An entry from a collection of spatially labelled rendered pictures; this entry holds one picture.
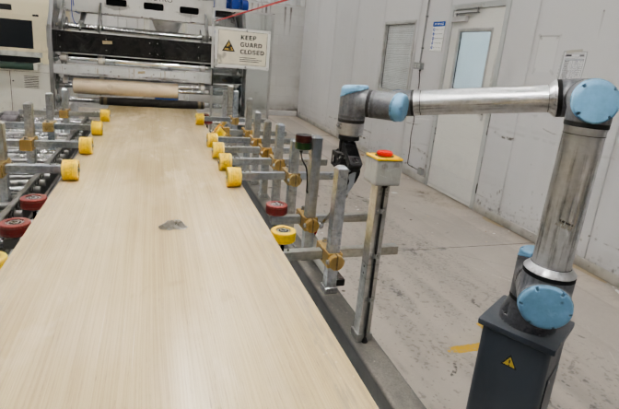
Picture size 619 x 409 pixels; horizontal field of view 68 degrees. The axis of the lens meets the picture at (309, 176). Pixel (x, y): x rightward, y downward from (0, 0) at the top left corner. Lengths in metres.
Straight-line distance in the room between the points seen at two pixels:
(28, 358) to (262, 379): 0.41
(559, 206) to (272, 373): 0.97
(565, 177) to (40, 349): 1.33
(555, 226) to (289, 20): 9.71
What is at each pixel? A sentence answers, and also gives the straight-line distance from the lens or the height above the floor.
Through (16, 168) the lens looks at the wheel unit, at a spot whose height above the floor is 0.95.
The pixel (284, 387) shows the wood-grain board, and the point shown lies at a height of 0.90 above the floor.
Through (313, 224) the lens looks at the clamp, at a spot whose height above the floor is 0.86.
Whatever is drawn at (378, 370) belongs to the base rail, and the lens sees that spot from 1.27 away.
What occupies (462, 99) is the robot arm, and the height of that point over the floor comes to 1.35.
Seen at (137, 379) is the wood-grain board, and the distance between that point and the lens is 0.89.
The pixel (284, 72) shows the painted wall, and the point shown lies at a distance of 10.83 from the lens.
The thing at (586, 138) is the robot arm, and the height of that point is 1.29.
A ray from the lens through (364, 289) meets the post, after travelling 1.27.
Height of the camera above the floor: 1.45
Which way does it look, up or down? 15 degrees down
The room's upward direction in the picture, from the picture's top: 5 degrees clockwise
